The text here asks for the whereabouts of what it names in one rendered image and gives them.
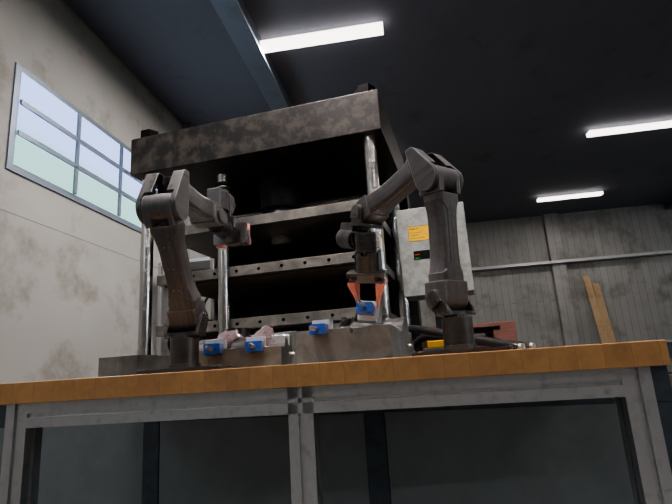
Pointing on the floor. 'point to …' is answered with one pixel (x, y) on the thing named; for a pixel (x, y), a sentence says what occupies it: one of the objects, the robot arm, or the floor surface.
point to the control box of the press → (414, 262)
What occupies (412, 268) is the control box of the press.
